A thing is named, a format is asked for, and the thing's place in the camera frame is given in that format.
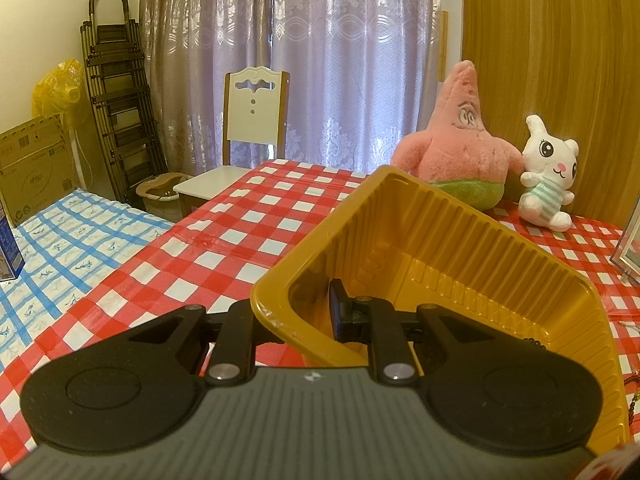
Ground beige waste bin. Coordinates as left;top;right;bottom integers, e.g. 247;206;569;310
136;172;193;221

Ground glass sand art frame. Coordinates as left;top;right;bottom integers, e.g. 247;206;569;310
610;195;640;283

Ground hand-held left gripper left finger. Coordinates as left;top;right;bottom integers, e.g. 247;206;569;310
127;297;288;387

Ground yellow plastic bag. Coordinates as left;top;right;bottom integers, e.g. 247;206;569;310
32;58;83;128

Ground pink star plush toy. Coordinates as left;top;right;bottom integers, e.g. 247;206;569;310
390;60;523;211

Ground yellow plastic tray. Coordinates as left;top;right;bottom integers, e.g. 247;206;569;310
248;164;630;461

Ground pile of beaded bracelets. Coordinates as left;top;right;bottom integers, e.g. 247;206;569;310
626;369;640;428

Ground wooden wardrobe panel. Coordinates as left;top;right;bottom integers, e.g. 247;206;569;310
462;0;640;226

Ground blue checked cloth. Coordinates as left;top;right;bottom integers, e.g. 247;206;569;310
0;188;176;366

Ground blue carton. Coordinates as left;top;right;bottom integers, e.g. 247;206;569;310
0;195;26;281

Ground red white patterned clothing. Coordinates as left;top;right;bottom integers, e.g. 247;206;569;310
580;447;640;480

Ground white wooden chair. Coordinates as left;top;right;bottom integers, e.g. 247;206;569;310
172;66;291;221

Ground white bunny plush toy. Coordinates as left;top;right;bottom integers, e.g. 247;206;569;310
517;115;580;232

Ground lilac patterned curtain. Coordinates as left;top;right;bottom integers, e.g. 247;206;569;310
139;0;443;178

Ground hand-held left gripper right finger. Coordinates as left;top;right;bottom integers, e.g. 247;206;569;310
328;279;551;386

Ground cardboard box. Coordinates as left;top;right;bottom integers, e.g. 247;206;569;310
0;113;81;228

